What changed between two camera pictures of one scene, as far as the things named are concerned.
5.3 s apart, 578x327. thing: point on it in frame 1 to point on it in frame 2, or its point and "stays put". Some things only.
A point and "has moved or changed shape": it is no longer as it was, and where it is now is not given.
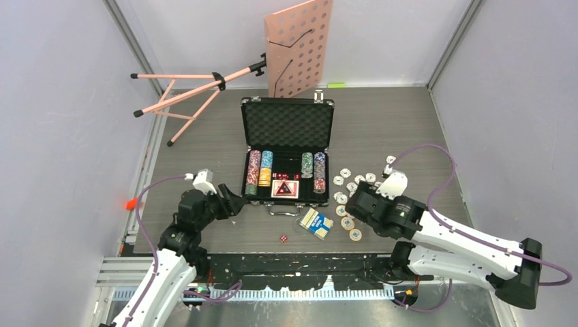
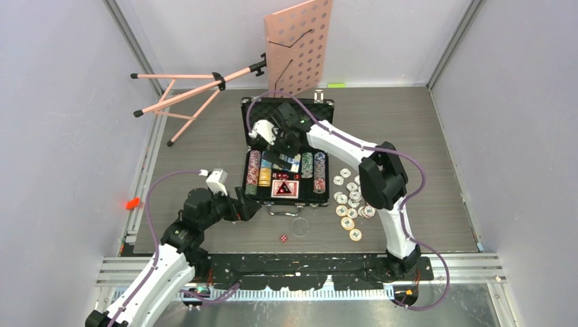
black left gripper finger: [230, 204] to [247, 207]
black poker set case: [285, 158] stays put
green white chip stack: [307, 165] stays put
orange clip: [131, 204] stays put
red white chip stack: [254, 167] stays put
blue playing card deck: [316, 223] to [294, 165]
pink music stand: [297, 53] stays put
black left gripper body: [211, 201] stays put
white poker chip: [338, 180] stays put
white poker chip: [390, 159] has moved or changed shape
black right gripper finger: [356, 206] to [291, 148]
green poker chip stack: [251, 189] stays put
